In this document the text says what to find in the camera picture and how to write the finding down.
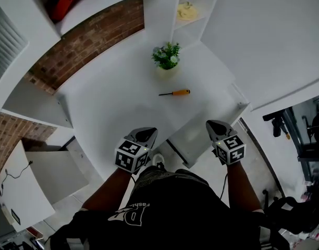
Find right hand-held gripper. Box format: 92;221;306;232
206;120;247;166

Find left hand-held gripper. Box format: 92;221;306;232
114;128;158;174

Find orange-handled screwdriver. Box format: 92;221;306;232
158;89;191;97

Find person's left forearm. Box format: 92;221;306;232
82;165;134;213

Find person's right forearm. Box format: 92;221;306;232
225;161;264;214

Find person's white shoe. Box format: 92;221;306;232
151;154;166;169

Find white desk with hutch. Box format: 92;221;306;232
0;0;251;171

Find black tripod device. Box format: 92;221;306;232
262;109;292;140

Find green potted plant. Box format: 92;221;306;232
151;42;181;79

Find dark-framed window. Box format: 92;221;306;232
287;92;319;164

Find person's black t-shirt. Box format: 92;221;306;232
44;165;290;250

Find black office chair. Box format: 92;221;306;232
262;189;319;234

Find yellow cloth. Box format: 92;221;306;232
176;1;199;22

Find white side table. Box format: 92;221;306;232
0;139;90;233

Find small black-framed tablet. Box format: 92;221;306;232
10;209;21;225

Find red book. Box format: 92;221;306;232
46;0;87;23

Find white power strip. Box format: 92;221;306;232
0;203;15;225

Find white louvred cabinet door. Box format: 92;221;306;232
0;0;29;84

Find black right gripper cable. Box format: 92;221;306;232
218;172;228;201

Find thin black cable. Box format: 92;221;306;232
0;160;34;195

